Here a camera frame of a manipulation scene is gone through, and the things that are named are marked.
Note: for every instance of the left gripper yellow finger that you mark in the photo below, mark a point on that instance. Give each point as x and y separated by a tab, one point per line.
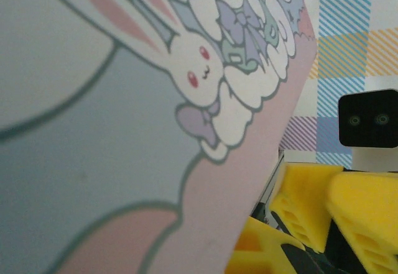
258	261

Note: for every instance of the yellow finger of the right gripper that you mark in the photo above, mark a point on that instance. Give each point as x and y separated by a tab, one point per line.
308	193
373	212

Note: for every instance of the grey-blue cartoon pouch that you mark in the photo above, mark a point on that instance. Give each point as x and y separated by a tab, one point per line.
93	131

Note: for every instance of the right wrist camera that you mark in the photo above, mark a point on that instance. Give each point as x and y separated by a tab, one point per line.
367	118

